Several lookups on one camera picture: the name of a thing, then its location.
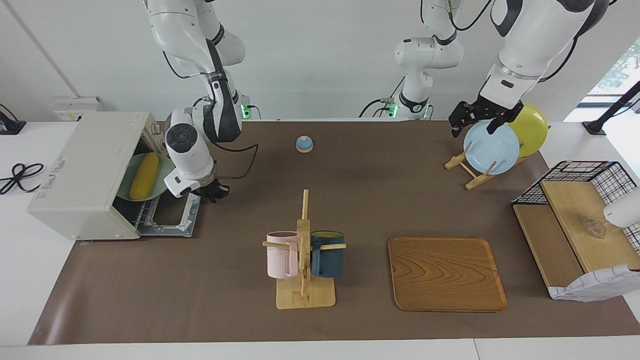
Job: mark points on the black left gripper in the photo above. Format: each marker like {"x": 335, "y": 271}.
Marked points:
{"x": 495, "y": 111}

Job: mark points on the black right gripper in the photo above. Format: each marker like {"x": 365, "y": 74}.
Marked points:
{"x": 210, "y": 189}

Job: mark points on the toaster oven door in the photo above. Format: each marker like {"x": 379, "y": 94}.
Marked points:
{"x": 192, "y": 220}

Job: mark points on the pale green plate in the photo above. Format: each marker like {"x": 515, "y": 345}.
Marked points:
{"x": 162, "y": 180}

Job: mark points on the yellow corn cob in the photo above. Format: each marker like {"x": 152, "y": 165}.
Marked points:
{"x": 144, "y": 175}

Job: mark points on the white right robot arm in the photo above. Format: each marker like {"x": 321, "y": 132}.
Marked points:
{"x": 187, "y": 140}

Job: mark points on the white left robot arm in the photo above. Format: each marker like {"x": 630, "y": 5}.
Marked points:
{"x": 530, "y": 40}

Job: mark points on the beige toaster oven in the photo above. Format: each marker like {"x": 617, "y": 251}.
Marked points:
{"x": 80, "y": 175}

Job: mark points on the light blue plate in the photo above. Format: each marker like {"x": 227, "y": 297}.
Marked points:
{"x": 492, "y": 150}

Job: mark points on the wooden plate rack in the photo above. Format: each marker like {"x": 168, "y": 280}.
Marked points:
{"x": 475, "y": 182}

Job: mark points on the yellow plate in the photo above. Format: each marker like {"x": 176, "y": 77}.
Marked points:
{"x": 532, "y": 130}

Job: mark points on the pink mug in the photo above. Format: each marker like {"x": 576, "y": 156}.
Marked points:
{"x": 280, "y": 257}

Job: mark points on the brown table mat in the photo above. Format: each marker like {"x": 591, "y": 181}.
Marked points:
{"x": 200, "y": 290}

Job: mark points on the black clamp stand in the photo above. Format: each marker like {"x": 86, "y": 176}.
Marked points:
{"x": 595, "y": 127}

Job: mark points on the dark blue mug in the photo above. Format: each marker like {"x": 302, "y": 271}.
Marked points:
{"x": 327, "y": 257}

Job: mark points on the wooden mug tree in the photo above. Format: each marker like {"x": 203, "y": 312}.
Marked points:
{"x": 305, "y": 297}

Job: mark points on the brown wooden tray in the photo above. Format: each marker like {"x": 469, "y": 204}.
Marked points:
{"x": 445, "y": 275}

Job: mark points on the clear glass item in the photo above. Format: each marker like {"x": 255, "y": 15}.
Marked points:
{"x": 595, "y": 228}

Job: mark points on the white rounded device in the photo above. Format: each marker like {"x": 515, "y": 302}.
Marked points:
{"x": 625, "y": 210}

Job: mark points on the white checked cloth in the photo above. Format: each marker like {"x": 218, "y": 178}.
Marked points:
{"x": 595, "y": 287}

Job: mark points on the black desk clamp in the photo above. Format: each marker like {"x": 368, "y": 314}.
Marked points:
{"x": 10, "y": 127}

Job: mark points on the white wall socket box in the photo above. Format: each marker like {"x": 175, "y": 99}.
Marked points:
{"x": 75, "y": 109}

